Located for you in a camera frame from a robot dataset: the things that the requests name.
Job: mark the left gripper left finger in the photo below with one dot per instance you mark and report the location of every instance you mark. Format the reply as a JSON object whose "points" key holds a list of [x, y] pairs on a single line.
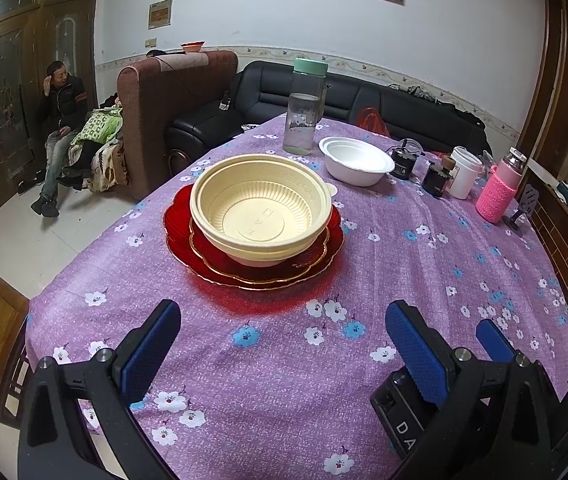
{"points": [[54, 441]]}

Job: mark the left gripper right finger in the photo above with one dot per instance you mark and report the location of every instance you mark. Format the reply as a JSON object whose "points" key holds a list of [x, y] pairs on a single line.
{"points": [[491, 418]]}

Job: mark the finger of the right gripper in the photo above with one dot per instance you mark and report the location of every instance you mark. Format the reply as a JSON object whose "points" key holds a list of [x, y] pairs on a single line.
{"points": [[494, 342]]}

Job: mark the red glass plate gold rim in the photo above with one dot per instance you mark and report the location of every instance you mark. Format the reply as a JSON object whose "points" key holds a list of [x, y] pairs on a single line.
{"points": [[261, 271]]}

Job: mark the large white foam bowl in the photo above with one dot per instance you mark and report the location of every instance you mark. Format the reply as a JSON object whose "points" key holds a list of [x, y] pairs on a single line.
{"points": [[264, 254]]}

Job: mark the small white foam bowl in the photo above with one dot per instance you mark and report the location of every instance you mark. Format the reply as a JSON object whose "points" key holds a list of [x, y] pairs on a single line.
{"points": [[355, 162]]}

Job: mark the cream plastic bowl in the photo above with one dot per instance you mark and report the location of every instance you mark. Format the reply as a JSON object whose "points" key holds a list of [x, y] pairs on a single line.
{"points": [[260, 198]]}

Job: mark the black phone stand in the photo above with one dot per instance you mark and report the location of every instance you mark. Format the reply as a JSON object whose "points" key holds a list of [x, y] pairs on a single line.
{"points": [[528, 201]]}

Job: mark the purple floral tablecloth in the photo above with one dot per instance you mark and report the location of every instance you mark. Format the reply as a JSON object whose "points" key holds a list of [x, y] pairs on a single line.
{"points": [[276, 385]]}

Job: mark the pink knit-sleeved thermos bottle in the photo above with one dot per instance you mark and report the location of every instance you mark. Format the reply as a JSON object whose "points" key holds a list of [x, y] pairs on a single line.
{"points": [[501, 187]]}

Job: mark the black red jar cork lid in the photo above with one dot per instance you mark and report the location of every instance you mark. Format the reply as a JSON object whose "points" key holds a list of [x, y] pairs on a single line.
{"points": [[438, 176]]}

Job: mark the white plastic jar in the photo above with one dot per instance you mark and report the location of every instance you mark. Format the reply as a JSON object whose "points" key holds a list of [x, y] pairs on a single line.
{"points": [[467, 168]]}

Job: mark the black leather sofa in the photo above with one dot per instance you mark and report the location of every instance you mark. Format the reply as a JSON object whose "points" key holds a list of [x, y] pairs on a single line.
{"points": [[264, 90]]}

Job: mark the clear bottle green lid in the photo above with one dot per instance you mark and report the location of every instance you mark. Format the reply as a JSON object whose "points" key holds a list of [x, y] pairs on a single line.
{"points": [[309, 76]]}

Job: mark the seated man in black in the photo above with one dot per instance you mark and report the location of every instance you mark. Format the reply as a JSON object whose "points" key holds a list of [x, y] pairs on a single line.
{"points": [[64, 108]]}

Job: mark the brown armchair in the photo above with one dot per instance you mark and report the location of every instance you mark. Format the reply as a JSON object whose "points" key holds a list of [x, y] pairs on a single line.
{"points": [[154, 91]]}

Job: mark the wooden door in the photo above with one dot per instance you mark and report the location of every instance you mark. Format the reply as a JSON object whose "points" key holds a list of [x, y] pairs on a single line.
{"points": [[33, 34]]}

